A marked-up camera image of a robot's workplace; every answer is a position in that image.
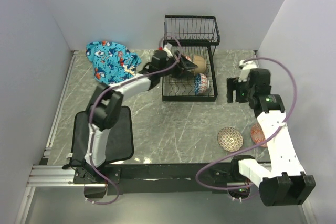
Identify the red geometric pattern bowl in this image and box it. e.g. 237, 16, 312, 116
250, 123, 266, 144

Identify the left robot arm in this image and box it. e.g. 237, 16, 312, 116
70, 49, 199, 183

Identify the white beige bowl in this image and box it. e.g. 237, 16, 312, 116
193, 55, 206, 76

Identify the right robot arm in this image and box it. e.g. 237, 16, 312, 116
227, 68, 316, 206

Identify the blue triangle pattern bowl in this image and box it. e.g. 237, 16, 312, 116
194, 73, 210, 95

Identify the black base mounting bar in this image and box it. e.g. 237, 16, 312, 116
73, 162, 260, 196

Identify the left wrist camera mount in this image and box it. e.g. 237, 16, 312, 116
158, 43, 173, 57

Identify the brown mosaic pattern bowl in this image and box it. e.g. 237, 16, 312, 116
217, 127, 244, 152

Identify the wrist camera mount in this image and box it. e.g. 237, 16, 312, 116
158, 43, 173, 57
238, 60, 259, 82

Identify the black wire dish rack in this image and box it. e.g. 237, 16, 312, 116
162, 14, 220, 102

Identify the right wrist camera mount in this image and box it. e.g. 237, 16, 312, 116
238, 60, 259, 82

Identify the blue shark print cloth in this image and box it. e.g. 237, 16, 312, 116
86, 41, 142, 85

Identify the black drying mat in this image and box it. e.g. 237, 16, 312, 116
70, 106, 134, 166

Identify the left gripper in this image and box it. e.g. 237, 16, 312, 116
159, 50, 197, 80

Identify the aluminium frame rail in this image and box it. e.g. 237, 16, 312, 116
14, 50, 316, 224

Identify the orange floral bowl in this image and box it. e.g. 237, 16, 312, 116
184, 56, 193, 62

